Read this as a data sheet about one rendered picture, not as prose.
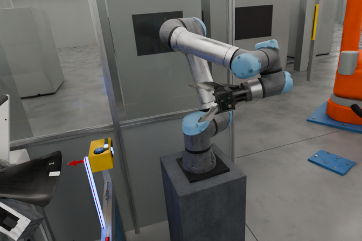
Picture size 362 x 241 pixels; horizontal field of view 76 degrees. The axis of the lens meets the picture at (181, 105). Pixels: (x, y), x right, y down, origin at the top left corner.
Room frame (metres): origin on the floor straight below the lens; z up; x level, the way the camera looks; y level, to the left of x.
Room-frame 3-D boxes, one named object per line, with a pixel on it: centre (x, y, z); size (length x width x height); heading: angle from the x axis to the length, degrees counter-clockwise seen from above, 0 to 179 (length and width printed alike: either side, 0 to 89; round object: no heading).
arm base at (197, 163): (0.89, -0.06, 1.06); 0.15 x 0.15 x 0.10
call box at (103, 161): (1.01, 0.42, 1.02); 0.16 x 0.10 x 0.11; 14
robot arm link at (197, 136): (0.90, -0.06, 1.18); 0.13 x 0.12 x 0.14; 134
